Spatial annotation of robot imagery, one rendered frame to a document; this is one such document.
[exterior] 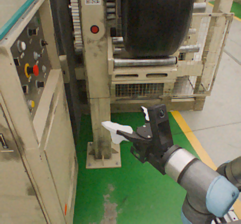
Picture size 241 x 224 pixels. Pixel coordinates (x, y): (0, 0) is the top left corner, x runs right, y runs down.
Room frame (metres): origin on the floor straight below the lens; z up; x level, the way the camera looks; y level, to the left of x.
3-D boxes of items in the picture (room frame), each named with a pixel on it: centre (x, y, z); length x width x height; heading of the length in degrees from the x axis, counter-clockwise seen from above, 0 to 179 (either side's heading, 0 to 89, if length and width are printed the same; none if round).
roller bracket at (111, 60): (1.28, 0.06, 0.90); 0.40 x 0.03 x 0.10; 3
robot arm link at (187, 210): (0.31, -0.21, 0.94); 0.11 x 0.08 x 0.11; 130
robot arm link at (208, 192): (0.30, -0.19, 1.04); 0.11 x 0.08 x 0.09; 40
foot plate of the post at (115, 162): (1.26, 0.13, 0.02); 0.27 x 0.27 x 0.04; 3
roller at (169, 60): (1.15, -0.13, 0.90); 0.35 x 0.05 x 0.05; 93
